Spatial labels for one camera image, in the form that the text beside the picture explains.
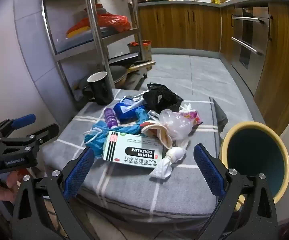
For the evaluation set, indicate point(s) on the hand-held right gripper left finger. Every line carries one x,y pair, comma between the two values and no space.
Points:
79,172

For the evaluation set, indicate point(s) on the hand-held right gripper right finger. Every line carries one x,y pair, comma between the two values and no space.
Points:
209,172

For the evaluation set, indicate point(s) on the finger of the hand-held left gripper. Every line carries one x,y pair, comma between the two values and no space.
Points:
44,131
23,121

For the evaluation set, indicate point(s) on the blue face mask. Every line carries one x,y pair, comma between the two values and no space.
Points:
97,140

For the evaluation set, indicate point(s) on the white tissue wad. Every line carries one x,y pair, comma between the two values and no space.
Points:
169,162

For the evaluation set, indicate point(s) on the teal bin with yellow rim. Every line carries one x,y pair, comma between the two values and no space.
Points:
257,150

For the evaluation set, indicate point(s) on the white and green medicine box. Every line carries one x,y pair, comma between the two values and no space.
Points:
132,150

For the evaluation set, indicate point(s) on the clear plastic bag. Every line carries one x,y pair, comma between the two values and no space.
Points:
177,125

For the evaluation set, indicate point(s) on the beige red-trimmed cloth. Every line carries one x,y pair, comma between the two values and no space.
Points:
163,137

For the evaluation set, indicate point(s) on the pink snack wrapper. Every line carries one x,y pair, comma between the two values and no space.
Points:
193,116

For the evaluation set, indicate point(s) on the purple bottle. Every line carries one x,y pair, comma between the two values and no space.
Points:
110,118

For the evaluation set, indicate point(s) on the small white tissue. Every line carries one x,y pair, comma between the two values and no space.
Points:
187,107

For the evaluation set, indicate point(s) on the blue wipes packet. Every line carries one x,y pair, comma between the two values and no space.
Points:
125,111

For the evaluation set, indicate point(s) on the black plastic bag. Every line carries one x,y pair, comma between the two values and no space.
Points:
159,97

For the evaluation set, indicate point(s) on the silver foil packet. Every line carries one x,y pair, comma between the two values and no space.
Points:
139,96

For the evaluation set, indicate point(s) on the dark grey cloth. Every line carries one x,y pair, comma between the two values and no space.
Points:
220,116

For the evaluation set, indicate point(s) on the black mug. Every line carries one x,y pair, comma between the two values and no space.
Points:
102,90

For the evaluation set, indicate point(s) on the small red-lidded can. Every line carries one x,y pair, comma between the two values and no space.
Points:
133,48

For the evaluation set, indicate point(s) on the metal shelf rack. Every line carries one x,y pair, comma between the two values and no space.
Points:
94,17

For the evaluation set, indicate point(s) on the orange-lidded bucket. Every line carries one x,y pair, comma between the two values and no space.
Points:
146,52

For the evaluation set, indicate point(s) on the orange plastic bag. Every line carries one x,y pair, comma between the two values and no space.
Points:
112,21

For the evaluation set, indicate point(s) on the stainless steel oven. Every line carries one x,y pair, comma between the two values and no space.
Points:
247,30

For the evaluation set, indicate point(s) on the wooden kitchen cabinets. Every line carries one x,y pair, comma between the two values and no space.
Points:
179,25

